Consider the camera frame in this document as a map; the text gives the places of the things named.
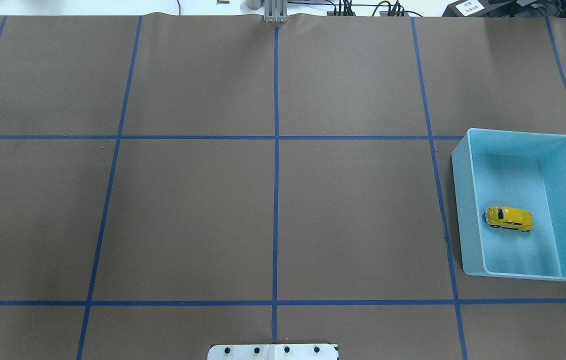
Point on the yellow beetle toy car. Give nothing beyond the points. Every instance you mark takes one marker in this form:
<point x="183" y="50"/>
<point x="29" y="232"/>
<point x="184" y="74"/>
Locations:
<point x="511" y="218"/>

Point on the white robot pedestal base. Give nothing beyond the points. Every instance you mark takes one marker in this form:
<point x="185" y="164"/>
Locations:
<point x="294" y="351"/>

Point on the light blue plastic bin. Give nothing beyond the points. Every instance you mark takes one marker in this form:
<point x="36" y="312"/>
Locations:
<point x="513" y="169"/>

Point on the black power strip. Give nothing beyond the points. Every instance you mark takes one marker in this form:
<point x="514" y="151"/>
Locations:
<point x="379" y="13"/>

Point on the aluminium frame post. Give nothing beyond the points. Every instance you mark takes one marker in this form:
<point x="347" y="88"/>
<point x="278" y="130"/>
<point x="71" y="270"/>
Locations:
<point x="275" y="11"/>

